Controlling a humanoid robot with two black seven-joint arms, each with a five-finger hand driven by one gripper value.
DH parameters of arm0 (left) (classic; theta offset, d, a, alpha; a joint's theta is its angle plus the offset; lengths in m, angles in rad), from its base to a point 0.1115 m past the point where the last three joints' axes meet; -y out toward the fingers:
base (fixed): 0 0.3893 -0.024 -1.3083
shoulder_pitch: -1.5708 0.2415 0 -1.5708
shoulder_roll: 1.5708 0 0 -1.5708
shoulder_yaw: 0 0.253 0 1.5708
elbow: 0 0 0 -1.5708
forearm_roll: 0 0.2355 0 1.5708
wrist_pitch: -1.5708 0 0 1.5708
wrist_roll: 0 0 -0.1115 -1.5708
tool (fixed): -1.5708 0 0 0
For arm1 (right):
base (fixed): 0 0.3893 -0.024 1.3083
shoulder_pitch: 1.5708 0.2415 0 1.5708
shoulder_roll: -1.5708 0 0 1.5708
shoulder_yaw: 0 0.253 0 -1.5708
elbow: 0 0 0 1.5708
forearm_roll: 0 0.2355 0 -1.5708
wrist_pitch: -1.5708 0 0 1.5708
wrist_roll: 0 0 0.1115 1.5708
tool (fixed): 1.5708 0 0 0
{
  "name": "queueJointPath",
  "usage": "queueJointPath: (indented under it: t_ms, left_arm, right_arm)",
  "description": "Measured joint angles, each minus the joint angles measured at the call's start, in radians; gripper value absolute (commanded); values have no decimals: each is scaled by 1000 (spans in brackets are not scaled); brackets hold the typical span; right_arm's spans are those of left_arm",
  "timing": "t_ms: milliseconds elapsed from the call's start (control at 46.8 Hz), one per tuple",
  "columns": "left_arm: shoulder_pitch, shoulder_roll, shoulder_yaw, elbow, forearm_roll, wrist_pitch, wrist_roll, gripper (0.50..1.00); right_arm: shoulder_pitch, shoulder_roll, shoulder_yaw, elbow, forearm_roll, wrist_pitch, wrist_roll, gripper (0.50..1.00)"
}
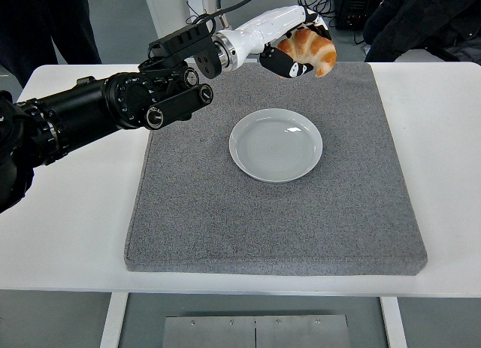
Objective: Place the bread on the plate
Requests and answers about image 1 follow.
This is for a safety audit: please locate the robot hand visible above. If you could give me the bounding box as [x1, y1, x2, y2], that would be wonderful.
[221, 5, 334, 80]

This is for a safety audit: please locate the orange croissant bread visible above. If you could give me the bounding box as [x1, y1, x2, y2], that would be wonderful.
[277, 28, 337, 78]

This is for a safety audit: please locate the pale grey round plate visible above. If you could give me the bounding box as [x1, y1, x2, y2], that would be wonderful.
[228, 107, 324, 183]

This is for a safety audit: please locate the grey metal plate with screws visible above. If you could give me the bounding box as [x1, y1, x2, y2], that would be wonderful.
[162, 314, 352, 348]

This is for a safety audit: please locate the black electronics box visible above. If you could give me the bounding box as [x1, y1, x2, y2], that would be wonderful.
[332, 0, 388, 30]

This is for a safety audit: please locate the white cabinet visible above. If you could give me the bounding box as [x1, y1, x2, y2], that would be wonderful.
[141, 0, 217, 43]

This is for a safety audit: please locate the white seat surface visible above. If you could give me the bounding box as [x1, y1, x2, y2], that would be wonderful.
[390, 48, 458, 63]

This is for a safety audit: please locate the black jacket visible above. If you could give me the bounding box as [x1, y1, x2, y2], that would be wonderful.
[362, 0, 481, 67]

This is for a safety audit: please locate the grey felt mat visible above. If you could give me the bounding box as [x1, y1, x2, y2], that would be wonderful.
[123, 61, 429, 277]

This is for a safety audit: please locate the person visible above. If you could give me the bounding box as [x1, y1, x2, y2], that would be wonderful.
[0, 0, 102, 88]

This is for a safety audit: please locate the white table leg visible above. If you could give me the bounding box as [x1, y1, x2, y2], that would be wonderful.
[379, 297, 409, 348]
[99, 292, 129, 348]

